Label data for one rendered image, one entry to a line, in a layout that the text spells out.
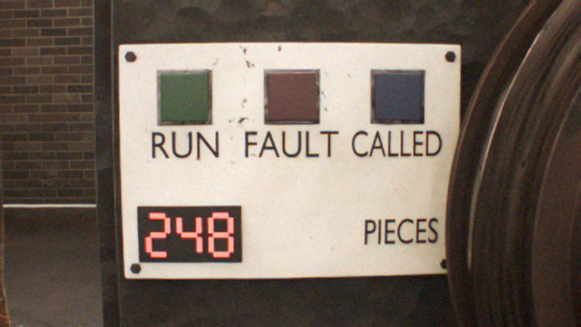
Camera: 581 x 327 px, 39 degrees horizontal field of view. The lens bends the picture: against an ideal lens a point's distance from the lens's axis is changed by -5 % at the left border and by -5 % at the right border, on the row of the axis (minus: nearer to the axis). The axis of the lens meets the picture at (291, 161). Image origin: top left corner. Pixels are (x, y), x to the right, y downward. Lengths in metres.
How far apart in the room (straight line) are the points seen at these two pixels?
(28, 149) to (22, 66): 0.66
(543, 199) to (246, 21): 0.27
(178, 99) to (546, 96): 0.27
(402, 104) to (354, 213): 0.09
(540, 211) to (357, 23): 0.23
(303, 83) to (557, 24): 0.20
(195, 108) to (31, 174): 6.27
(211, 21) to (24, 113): 6.21
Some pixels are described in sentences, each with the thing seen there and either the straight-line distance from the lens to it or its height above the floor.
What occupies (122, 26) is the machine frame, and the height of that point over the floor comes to 1.25.
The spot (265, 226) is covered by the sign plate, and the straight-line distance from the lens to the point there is 0.65.
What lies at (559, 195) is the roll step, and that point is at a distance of 0.53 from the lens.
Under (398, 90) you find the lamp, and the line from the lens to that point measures 0.64.
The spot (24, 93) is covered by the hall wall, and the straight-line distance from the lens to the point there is 6.84.
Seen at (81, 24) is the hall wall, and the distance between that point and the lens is 6.73.
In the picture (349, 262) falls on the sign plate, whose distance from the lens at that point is 0.66.
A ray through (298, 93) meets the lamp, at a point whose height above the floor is 1.20.
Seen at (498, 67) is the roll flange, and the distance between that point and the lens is 0.60.
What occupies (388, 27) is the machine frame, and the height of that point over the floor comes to 1.25.
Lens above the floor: 1.24
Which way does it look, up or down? 8 degrees down
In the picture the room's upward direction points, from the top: straight up
